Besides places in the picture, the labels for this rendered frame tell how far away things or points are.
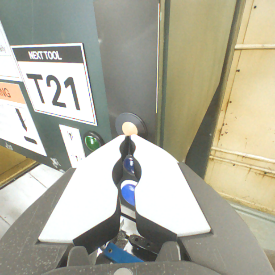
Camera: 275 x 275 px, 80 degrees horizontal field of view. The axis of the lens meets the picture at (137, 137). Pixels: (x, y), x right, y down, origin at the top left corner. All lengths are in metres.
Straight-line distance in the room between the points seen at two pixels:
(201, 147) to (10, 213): 1.36
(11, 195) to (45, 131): 1.40
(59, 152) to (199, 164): 0.84
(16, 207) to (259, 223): 1.80
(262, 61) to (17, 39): 1.08
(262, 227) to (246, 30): 1.30
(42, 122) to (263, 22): 1.07
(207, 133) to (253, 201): 0.87
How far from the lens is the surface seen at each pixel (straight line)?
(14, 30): 0.22
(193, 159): 0.98
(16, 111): 0.28
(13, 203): 1.60
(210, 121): 0.86
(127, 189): 0.18
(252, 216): 1.67
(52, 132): 0.23
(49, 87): 0.20
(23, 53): 0.21
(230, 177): 1.48
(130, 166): 0.16
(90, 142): 0.18
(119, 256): 0.62
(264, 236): 1.60
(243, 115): 1.22
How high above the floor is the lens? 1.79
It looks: 31 degrees down
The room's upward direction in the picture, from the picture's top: 3 degrees counter-clockwise
